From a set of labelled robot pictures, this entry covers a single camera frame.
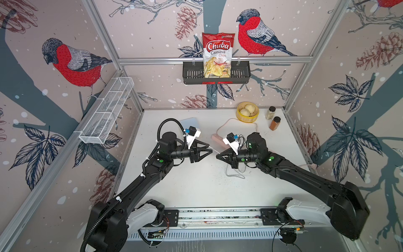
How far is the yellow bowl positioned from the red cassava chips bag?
1.22 feet

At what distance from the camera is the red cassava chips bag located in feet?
2.81

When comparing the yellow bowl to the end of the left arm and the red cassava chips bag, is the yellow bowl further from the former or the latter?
the end of the left arm

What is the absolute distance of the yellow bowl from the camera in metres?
1.13

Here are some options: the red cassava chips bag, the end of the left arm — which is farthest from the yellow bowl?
the end of the left arm
